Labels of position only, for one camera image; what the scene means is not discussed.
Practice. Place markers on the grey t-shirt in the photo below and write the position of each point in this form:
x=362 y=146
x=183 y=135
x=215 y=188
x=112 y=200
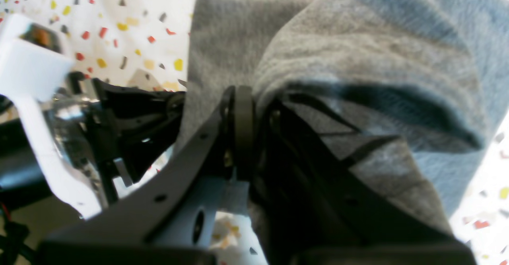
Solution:
x=422 y=83

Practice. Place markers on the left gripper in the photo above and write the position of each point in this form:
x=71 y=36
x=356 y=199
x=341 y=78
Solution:
x=106 y=131

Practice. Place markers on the terrazzo pattern tablecloth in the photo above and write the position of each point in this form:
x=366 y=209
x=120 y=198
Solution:
x=140 y=44

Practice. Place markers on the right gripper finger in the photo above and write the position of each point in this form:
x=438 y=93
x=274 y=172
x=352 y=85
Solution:
x=344 y=200

